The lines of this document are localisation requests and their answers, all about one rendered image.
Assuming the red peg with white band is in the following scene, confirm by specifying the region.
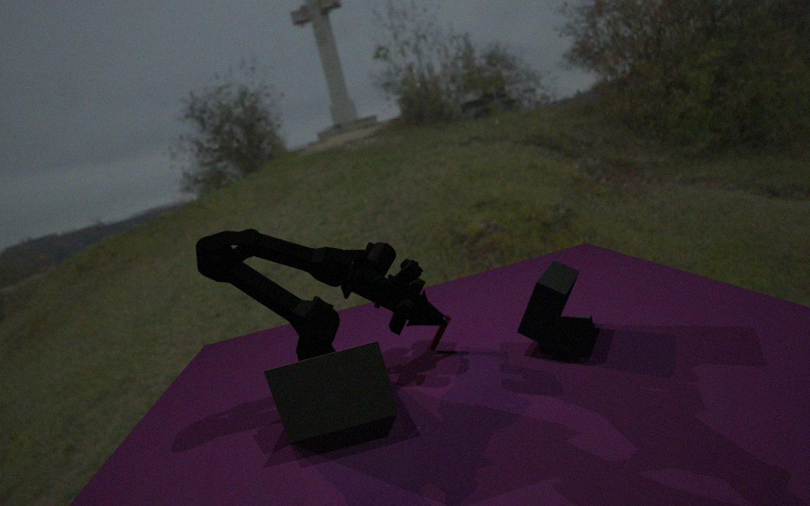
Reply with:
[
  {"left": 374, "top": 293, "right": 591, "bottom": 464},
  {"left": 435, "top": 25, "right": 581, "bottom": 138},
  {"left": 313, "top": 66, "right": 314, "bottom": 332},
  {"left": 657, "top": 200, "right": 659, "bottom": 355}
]
[{"left": 429, "top": 316, "right": 451, "bottom": 351}]

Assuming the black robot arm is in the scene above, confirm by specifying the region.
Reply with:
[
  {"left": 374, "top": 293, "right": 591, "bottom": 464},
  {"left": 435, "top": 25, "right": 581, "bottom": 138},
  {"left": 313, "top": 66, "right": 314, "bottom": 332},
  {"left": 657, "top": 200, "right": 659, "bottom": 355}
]
[{"left": 196, "top": 229, "right": 423, "bottom": 362}]

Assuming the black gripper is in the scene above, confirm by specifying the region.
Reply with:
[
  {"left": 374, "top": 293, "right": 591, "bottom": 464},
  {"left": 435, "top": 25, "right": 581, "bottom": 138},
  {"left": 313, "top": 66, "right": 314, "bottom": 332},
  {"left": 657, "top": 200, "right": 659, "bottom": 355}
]
[{"left": 371, "top": 277, "right": 446, "bottom": 335}]

